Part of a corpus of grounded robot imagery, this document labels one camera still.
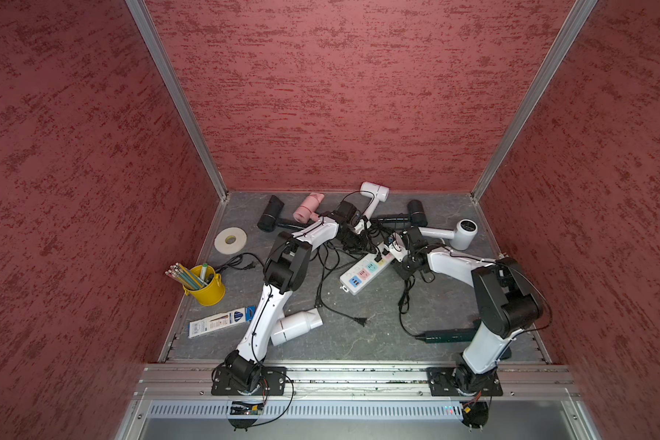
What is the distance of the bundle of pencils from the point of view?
2.55 feet

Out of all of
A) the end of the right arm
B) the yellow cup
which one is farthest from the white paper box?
the end of the right arm

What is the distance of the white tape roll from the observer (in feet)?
3.43

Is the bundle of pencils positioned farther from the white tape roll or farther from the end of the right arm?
the end of the right arm

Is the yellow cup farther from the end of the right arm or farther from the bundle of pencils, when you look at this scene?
the end of the right arm

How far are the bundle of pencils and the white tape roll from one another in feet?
0.62

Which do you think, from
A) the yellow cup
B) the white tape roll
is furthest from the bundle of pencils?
the white tape roll
